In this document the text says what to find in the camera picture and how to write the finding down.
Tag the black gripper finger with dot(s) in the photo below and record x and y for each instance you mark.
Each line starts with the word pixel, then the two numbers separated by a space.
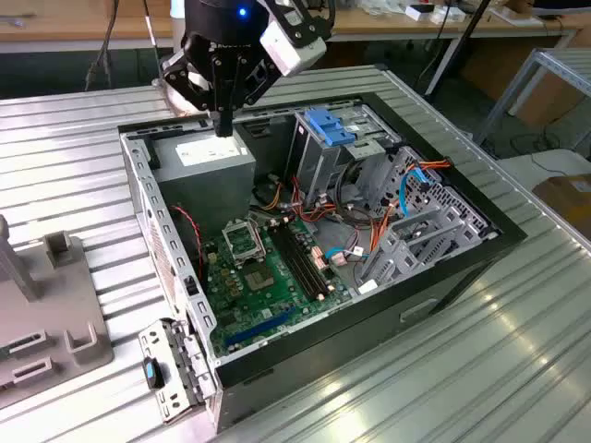
pixel 184 90
pixel 244 94

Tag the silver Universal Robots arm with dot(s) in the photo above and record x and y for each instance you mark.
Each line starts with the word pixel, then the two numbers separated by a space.
pixel 174 100

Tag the grey metal disk bay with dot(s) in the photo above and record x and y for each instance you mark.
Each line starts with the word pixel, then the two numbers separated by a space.
pixel 406 258

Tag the blue plastic drive latch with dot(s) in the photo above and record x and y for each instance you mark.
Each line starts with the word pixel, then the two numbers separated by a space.
pixel 330 127

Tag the grey metal drive cage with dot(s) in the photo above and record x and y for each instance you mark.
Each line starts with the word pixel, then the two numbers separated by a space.
pixel 318 161

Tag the grey power supply unit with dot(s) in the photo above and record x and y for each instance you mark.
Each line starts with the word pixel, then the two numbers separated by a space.
pixel 208 194

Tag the black RAM slot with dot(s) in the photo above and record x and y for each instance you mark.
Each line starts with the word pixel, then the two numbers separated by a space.
pixel 293 263
pixel 305 258

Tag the white box black lid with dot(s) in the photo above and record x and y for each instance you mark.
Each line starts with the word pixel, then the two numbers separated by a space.
pixel 415 16

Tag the green motherboard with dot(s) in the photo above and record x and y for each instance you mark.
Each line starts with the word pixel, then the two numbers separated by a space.
pixel 258 309

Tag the small white box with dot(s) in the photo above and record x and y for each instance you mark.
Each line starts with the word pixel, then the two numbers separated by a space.
pixel 447 17

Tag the white paper label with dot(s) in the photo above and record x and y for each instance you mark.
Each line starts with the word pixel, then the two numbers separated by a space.
pixel 368 288

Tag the blue expansion slot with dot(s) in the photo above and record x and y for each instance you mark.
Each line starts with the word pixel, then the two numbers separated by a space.
pixel 261 327

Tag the black slanted pole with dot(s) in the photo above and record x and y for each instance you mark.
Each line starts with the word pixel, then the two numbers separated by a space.
pixel 472 23

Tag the grey parts rack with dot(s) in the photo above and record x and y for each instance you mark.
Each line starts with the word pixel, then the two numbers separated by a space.
pixel 55 295

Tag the black open PC case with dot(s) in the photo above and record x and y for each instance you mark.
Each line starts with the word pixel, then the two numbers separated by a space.
pixel 323 360

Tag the black and blue latch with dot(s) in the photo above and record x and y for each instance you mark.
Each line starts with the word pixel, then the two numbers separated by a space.
pixel 150 371

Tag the large brown cardboard box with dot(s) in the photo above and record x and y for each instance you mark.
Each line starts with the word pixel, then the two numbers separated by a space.
pixel 549 101

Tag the white side table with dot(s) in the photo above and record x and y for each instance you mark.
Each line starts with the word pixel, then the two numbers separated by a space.
pixel 572 161

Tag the brown labelled cardboard box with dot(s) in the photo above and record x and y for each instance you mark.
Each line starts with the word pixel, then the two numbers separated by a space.
pixel 563 203

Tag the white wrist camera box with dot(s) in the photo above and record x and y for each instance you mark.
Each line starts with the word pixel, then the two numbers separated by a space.
pixel 291 51

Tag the wooden desk white frame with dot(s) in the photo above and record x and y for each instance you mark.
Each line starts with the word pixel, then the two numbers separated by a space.
pixel 69 27

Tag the silver hinged slot bracket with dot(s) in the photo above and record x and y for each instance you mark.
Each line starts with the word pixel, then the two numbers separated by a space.
pixel 159 334

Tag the grey metal frame rack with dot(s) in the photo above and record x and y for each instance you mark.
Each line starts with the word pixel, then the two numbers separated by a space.
pixel 554 57

